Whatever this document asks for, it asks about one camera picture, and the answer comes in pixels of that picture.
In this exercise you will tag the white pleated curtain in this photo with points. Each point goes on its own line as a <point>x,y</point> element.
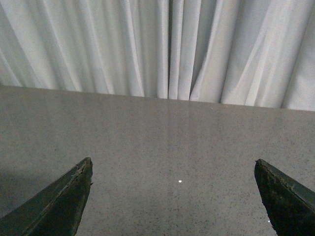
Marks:
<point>245,52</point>

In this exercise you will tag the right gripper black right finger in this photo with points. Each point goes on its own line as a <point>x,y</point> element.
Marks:
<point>289,204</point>

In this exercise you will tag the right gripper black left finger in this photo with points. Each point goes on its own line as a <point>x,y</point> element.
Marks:
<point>56,210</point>

